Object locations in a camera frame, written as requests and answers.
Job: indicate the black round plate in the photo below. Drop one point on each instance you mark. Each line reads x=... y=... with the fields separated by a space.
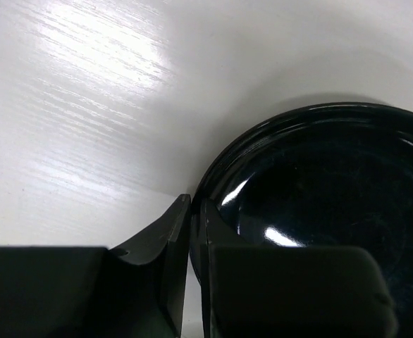
x=322 y=175

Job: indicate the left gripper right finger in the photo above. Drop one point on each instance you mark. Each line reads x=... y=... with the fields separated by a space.
x=271 y=291

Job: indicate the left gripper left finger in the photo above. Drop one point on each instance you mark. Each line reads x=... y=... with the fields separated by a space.
x=136 y=289

